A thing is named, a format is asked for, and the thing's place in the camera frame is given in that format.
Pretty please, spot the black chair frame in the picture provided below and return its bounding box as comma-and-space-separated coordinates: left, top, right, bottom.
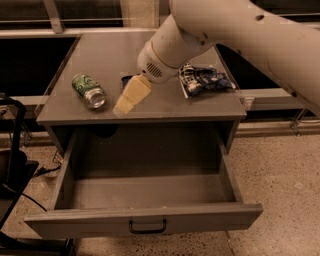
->
0, 93, 76, 256

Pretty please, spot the black drawer handle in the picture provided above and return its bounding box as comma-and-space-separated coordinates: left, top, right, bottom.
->
128, 219, 167, 235

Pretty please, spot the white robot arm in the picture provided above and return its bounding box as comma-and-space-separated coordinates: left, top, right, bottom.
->
114, 0, 320, 115

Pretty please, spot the grey open top drawer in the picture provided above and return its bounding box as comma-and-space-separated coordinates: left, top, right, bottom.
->
25, 123, 263, 239

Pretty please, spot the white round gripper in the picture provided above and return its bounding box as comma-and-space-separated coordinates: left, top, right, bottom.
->
113, 41, 178, 117

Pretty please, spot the metal window railing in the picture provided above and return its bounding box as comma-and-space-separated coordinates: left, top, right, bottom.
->
0, 0, 320, 34

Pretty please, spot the dark blue snack bar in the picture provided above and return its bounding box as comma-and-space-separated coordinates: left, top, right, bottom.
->
121, 75, 137, 88

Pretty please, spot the green soda can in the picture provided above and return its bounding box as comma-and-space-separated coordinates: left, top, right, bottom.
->
72, 74, 106, 109

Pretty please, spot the blue crumpled chip bag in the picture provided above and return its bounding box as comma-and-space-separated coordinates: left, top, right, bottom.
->
178, 63, 236, 98

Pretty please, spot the grey cabinet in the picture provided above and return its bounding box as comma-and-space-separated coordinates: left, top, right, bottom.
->
35, 31, 248, 154

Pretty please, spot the black floor cable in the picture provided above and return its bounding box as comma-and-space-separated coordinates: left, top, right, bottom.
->
0, 164, 63, 213

